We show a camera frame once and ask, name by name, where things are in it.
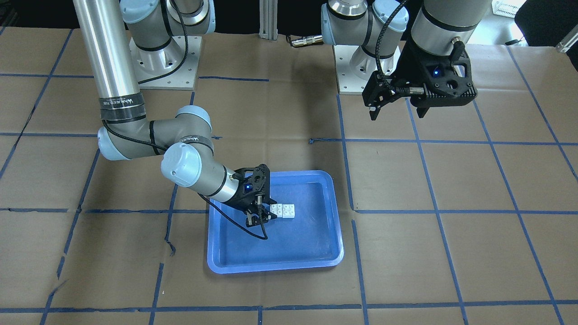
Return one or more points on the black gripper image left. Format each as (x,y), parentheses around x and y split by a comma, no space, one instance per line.
(242,201)

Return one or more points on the white block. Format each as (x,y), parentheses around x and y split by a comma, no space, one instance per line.
(277,210)
(288,211)

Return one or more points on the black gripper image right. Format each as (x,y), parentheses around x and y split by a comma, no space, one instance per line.
(412,63)

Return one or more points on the metal cylinder connector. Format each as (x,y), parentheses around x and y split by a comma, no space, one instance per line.
(304,41)

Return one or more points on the aluminium profile post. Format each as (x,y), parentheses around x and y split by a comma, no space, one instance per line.
(268,20)

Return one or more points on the brown paper table cover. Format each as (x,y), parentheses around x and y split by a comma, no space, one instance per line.
(467,216)

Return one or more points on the blue plastic tray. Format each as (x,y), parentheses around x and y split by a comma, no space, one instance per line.
(312,238)

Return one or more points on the silver robot arm image left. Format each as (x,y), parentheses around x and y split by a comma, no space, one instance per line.
(184,141)

